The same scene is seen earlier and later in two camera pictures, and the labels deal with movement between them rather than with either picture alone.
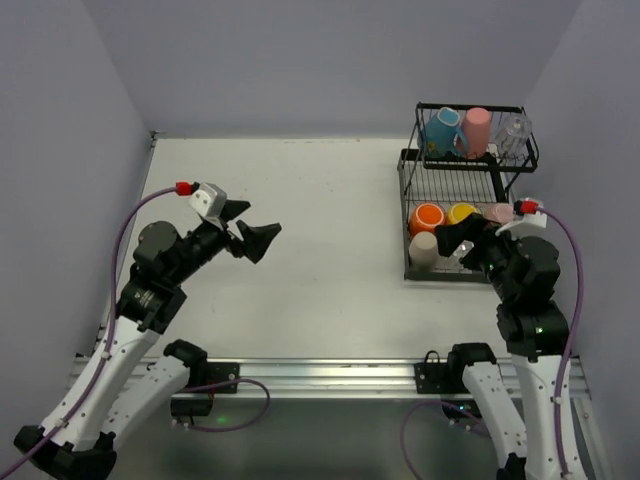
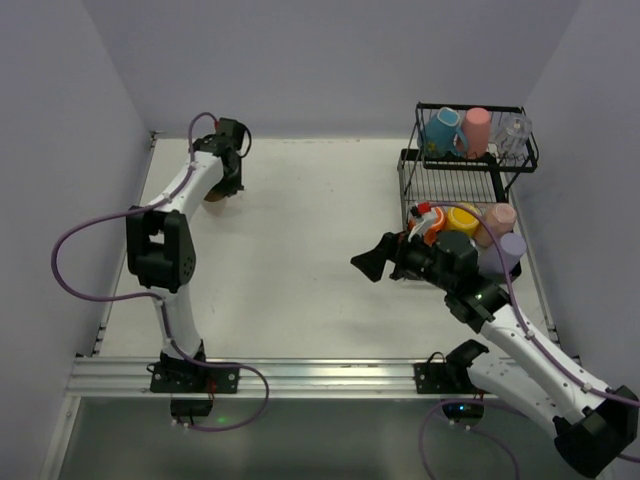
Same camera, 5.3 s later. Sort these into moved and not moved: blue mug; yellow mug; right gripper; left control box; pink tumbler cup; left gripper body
Moved: right gripper; left gripper body
Not moved: yellow mug; left control box; pink tumbler cup; blue mug
